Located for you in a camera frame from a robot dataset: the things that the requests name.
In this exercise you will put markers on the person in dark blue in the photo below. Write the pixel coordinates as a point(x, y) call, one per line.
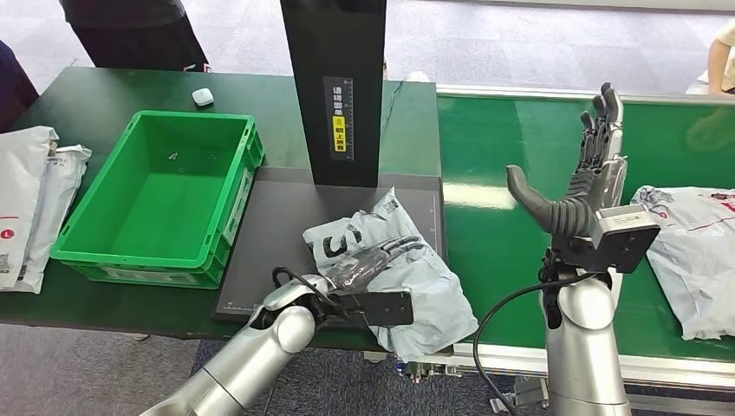
point(11, 92)

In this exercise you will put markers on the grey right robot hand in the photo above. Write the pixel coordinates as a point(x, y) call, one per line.
point(568, 215)

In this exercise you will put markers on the white package with red mark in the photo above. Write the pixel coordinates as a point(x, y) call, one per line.
point(23, 189)

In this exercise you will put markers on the white package with blue print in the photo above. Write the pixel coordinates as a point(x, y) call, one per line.
point(62, 189)

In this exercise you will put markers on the black inbound scanner machine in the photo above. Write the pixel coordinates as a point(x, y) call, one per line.
point(275, 229)

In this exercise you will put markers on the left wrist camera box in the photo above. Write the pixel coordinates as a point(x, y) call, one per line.
point(385, 309)

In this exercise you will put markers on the green plastic crate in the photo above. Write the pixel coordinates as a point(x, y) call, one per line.
point(161, 201)

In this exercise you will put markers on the white rounded object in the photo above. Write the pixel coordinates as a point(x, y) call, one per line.
point(417, 76)

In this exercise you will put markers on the green conveyor belt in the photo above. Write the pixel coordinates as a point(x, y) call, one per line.
point(494, 270)

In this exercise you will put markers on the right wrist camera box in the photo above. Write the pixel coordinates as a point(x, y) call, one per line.
point(629, 244)

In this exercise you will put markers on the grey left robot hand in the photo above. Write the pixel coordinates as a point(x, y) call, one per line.
point(367, 264)

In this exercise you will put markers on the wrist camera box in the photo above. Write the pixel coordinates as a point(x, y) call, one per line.
point(385, 309)
point(629, 244)

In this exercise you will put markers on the grey package with red print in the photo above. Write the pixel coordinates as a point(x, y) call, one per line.
point(695, 258)

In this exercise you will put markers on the grey package with black print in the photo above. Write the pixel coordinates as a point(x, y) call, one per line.
point(425, 298)

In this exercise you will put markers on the person in black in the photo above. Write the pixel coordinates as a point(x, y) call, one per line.
point(138, 40)

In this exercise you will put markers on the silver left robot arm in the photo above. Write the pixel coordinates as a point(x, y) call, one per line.
point(247, 367)

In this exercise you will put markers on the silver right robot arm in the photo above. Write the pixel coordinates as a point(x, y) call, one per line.
point(586, 356)

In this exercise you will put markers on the white earbuds case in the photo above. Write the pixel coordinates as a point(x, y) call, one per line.
point(202, 97)

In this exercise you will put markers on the person in pale yellow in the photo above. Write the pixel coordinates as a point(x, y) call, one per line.
point(722, 57)

